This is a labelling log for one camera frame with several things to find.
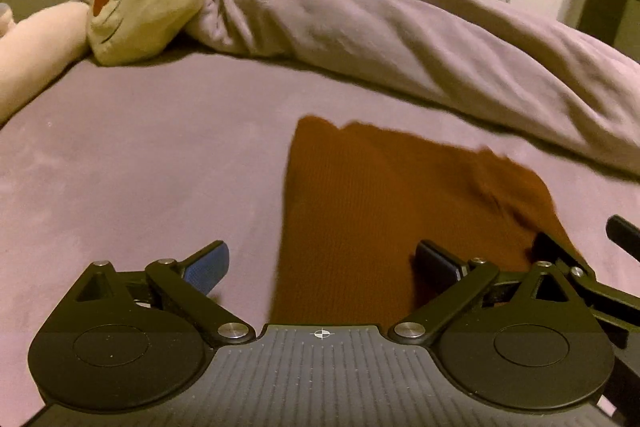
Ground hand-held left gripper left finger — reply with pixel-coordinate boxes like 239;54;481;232
71;240;257;346

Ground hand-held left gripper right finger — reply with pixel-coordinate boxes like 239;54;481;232
390;239;591;346

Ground purple bed sheet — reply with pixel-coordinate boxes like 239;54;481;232
0;46;640;427

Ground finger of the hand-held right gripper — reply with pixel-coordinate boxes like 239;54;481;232
606;215;640;250
531;232;640;350

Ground purple duvet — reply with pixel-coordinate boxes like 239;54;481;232
67;0;640;180

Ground rust brown knit garment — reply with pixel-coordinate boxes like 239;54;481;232
267;114;592;327

